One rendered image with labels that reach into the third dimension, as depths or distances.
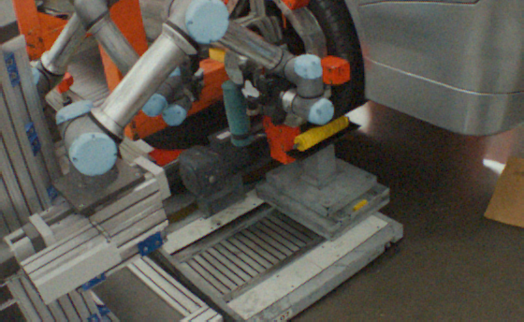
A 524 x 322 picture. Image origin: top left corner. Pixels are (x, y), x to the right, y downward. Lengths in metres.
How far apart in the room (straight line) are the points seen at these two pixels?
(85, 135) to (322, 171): 1.33
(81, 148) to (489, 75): 1.10
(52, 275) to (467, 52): 1.27
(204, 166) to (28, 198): 0.96
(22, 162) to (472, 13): 1.33
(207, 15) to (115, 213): 0.63
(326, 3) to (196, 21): 0.69
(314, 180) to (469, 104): 1.02
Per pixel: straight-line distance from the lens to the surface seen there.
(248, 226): 2.55
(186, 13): 1.34
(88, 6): 1.70
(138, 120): 2.38
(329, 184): 2.44
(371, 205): 2.44
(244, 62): 1.82
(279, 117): 1.78
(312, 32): 1.90
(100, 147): 1.35
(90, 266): 1.48
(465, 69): 1.61
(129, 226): 1.66
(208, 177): 2.41
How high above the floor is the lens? 1.58
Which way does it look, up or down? 29 degrees down
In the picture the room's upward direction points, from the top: 9 degrees counter-clockwise
